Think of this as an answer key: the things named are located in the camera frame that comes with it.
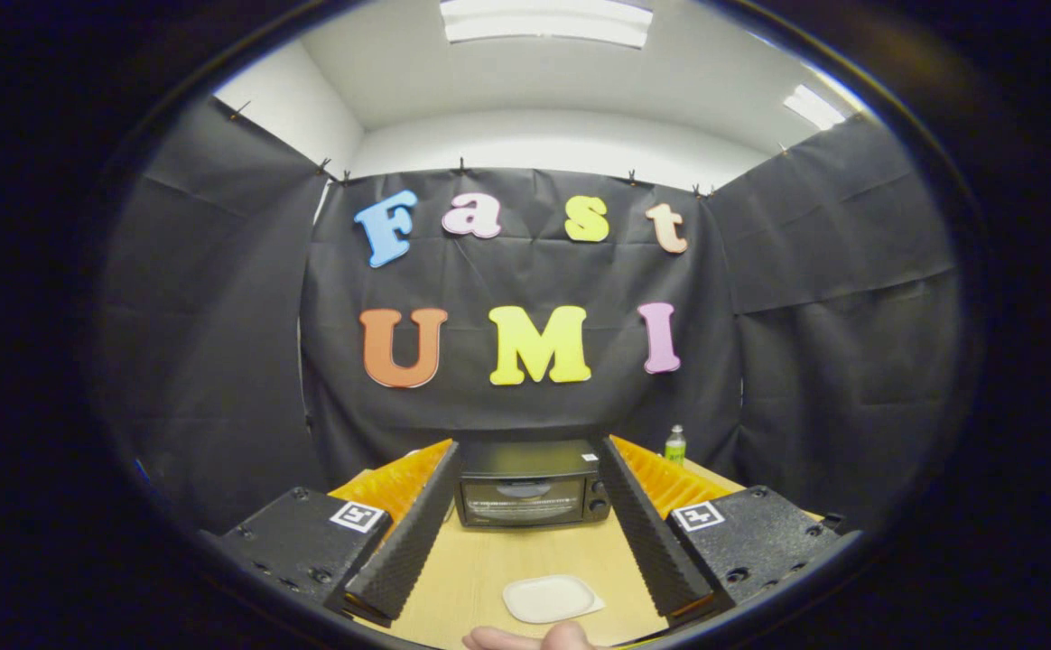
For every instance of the large ceiling light panel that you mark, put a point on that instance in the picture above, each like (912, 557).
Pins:
(548, 20)

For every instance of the green drink bottle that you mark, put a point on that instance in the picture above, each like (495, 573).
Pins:
(675, 447)

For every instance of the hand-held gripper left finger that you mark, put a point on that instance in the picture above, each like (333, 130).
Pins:
(408, 533)

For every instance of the small ceiling light panel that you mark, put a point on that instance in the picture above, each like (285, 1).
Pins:
(813, 108)

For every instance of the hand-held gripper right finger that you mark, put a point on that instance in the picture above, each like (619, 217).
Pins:
(647, 533)

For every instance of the white plate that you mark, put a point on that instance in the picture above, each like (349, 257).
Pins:
(551, 598)

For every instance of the black toaster oven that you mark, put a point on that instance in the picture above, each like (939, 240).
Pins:
(525, 459)

